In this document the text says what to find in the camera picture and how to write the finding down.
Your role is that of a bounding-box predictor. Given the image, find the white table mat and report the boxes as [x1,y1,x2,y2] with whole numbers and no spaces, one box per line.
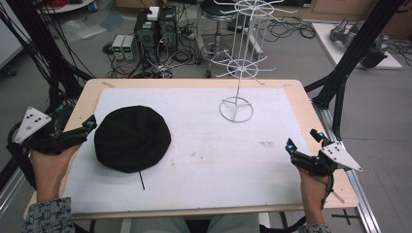
[62,86,312,215]

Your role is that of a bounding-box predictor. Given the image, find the person's right sleeve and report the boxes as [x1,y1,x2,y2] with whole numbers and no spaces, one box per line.
[297,222,333,233]

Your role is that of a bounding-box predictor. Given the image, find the tangle of floor cables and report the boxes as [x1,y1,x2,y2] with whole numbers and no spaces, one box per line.
[258,16,317,43]

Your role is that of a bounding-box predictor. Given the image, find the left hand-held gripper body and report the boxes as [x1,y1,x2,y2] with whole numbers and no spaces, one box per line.
[7,106,89,155]

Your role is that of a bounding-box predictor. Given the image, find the grey power supply unit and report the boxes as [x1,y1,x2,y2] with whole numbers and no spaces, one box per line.
[111,34,126,60]
[121,34,137,61]

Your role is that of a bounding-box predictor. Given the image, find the aluminium rail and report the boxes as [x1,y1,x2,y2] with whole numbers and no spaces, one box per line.
[312,100,383,233]

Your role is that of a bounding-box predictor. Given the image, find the white wire display rack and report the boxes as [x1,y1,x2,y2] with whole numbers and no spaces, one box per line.
[207,0,298,124]

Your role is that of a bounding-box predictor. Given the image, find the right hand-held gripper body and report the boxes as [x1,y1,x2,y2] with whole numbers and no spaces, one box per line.
[290,138,363,178]

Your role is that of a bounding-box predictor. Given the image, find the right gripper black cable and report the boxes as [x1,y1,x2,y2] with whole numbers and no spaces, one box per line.
[319,174,335,212]

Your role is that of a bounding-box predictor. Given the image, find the black computer tower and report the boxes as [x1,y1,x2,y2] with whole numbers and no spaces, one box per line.
[133,5,179,63]

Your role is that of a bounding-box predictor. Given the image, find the black round stool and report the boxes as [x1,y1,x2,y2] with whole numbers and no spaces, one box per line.
[195,0,242,66]

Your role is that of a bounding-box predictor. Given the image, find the black beret hat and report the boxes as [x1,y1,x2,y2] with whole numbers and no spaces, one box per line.
[93,105,172,174]

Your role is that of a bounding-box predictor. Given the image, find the person's left hand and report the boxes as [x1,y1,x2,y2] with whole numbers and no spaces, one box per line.
[29,144,82,202]

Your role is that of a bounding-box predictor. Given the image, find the person's left sleeve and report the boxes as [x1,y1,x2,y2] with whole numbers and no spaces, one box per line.
[21,197,76,233]

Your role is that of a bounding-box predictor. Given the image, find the person's legs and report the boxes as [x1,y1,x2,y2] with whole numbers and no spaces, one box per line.
[129,213,260,233]

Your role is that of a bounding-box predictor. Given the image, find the grey robot part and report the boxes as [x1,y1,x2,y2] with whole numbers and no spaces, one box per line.
[329,17,392,70]

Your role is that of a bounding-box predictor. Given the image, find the white floor board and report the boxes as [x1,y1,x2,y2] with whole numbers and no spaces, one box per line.
[311,22,403,71]

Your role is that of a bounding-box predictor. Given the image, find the person's sleeve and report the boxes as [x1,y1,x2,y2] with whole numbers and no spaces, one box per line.
[21,197,76,233]
[297,222,333,233]

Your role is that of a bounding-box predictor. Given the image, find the person's right hand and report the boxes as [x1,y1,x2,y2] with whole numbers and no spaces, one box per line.
[298,168,331,226]

